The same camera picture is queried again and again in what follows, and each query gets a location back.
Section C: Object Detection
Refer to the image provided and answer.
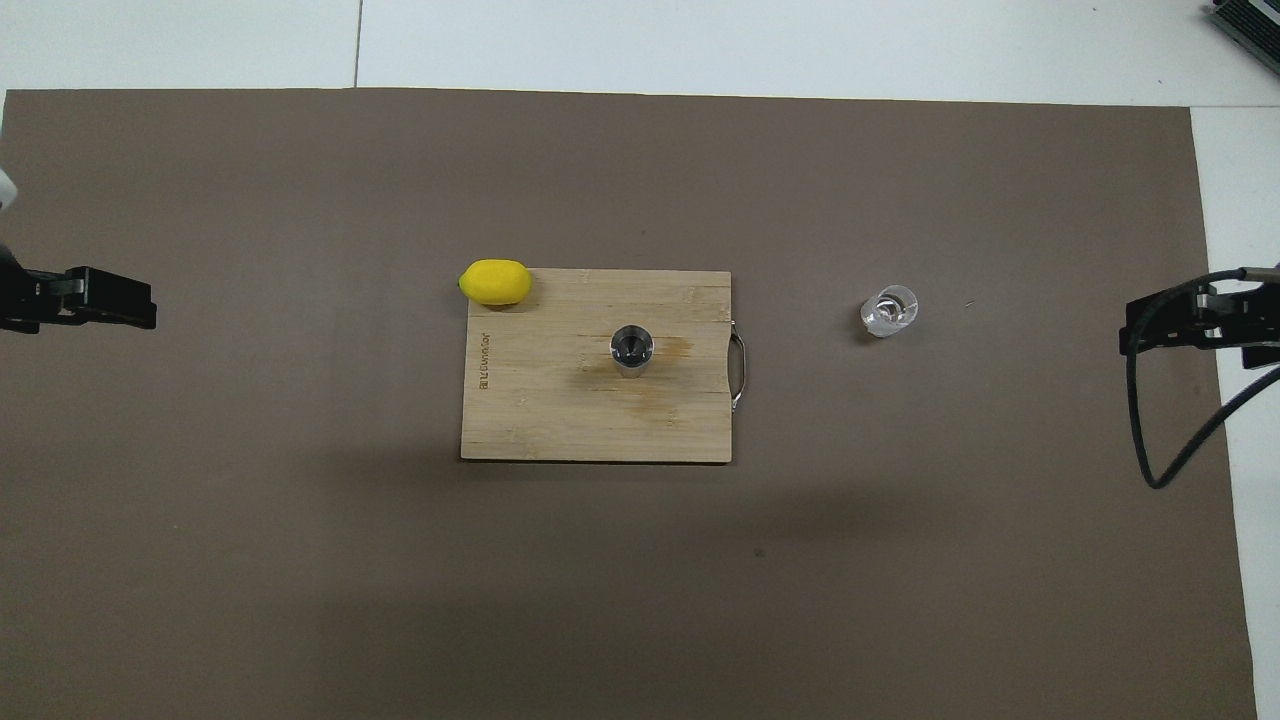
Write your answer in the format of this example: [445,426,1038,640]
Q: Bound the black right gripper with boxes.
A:
[1120,265,1280,371]

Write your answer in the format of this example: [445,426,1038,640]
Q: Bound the grey ribbed device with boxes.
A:
[1205,0,1280,63]

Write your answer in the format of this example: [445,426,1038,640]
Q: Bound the steel double jigger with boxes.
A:
[610,324,656,381]

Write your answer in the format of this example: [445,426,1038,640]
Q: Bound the clear glass cup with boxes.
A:
[860,285,919,339]

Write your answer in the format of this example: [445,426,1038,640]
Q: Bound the yellow lemon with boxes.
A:
[458,259,533,308]

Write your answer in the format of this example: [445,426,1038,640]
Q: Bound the bamboo cutting board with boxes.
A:
[460,268,747,464]

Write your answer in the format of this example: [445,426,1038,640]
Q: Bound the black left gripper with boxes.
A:
[0,240,158,336]

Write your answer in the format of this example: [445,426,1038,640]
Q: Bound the brown paper table mat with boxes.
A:
[0,88,1259,720]

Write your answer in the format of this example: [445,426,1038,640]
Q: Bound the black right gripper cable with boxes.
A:
[1127,268,1280,489]

